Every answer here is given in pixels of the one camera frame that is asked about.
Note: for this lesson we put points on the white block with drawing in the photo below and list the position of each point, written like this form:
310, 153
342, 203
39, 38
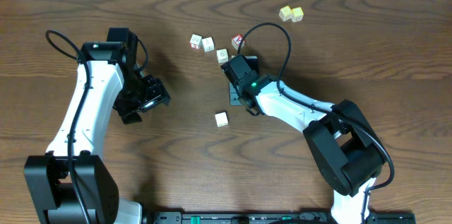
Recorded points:
222, 56

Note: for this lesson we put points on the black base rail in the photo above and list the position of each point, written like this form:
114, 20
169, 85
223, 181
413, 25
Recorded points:
173, 217

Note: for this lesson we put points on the right yellow wooden block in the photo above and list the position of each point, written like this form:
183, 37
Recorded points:
297, 14

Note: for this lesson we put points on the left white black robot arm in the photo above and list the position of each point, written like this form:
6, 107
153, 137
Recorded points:
70, 183

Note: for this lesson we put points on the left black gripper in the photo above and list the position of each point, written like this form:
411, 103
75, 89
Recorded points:
159, 93

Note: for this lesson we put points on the white block beside red-sided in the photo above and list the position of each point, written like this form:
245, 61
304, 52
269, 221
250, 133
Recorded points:
208, 44

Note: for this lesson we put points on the left yellow wooden block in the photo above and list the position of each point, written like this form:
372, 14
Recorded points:
285, 13

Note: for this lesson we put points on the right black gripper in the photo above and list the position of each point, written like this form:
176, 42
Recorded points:
236, 92

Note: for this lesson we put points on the plain white wooden block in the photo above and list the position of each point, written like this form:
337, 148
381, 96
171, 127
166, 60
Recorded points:
221, 119

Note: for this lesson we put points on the red letter A block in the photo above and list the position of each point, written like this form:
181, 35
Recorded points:
237, 41

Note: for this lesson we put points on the white block red side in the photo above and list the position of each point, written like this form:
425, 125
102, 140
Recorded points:
196, 41

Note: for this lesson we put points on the yellow wooden block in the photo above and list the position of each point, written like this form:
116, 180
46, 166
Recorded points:
297, 14
285, 13

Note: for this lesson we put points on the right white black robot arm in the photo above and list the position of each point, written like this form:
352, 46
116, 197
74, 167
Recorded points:
345, 148

